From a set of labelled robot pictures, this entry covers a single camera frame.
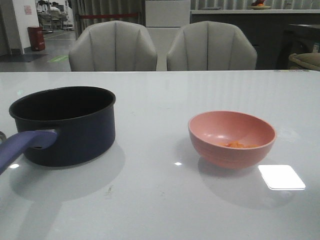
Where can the pink plastic bowl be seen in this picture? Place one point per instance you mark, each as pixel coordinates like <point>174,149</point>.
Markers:
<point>208,128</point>

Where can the orange ham slices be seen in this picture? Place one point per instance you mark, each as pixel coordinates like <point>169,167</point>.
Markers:
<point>237,145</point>

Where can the glass lid with blue knob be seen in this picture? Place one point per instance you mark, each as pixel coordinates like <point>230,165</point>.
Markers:
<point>2,137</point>

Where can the left grey upholstered chair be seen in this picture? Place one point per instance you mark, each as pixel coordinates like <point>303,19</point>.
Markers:
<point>113,46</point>

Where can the grey upholstered chair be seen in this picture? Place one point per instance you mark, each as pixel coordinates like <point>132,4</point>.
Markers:
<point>113,46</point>
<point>211,46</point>

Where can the right grey upholstered chair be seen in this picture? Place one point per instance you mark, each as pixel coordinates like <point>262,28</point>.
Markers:
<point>211,46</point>

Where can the dark blue saucepan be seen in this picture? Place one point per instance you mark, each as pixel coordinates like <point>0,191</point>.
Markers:
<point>61,127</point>

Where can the white cabinet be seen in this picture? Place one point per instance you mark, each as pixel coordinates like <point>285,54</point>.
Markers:
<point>167,13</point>

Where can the coloured sticker strip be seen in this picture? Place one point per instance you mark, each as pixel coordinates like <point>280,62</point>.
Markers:
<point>291,70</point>

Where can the dark counter with white top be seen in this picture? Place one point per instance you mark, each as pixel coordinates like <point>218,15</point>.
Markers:
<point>263,28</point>

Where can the red trash bin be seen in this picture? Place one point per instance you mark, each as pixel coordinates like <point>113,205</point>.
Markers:
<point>36,38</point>

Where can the fruit plate on counter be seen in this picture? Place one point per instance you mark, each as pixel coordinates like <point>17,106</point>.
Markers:
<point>259,5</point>

